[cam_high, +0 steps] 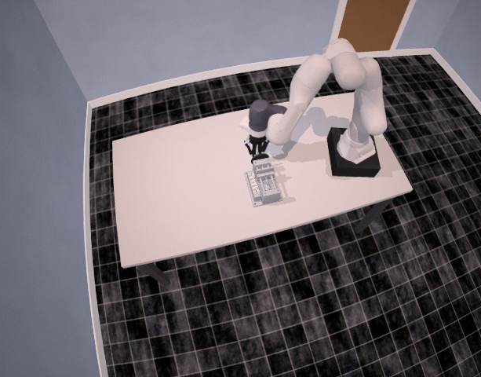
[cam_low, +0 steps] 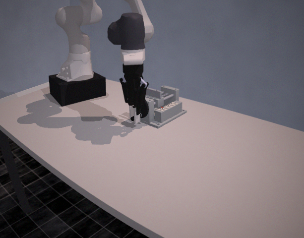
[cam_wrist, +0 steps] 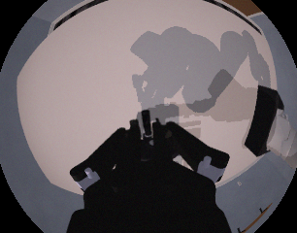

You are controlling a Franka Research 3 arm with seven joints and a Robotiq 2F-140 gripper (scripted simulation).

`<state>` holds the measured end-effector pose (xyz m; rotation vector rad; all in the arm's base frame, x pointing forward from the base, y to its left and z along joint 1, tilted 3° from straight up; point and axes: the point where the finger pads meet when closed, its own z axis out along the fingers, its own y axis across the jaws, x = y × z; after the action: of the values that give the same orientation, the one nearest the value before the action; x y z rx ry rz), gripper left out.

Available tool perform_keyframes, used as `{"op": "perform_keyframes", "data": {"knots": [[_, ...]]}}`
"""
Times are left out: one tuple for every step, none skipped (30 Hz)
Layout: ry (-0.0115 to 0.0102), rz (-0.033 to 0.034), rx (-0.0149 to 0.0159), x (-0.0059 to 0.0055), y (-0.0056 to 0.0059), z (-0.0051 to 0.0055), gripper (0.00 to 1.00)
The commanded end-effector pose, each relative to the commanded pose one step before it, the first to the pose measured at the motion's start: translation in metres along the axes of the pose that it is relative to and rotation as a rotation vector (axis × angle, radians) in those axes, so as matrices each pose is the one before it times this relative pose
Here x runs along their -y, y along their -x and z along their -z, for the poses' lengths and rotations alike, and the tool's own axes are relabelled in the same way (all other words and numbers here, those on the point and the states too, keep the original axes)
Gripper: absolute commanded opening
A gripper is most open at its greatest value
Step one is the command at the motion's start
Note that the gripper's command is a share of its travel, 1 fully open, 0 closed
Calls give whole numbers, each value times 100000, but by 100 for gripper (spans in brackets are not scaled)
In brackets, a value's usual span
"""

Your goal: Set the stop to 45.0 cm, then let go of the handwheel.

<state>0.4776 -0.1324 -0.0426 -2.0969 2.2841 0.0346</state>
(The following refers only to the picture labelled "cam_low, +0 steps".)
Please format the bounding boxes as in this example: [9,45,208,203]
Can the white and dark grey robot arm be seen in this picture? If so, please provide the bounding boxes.
[55,0,154,82]

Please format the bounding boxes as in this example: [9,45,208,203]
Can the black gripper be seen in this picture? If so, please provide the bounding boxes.
[120,64,149,123]

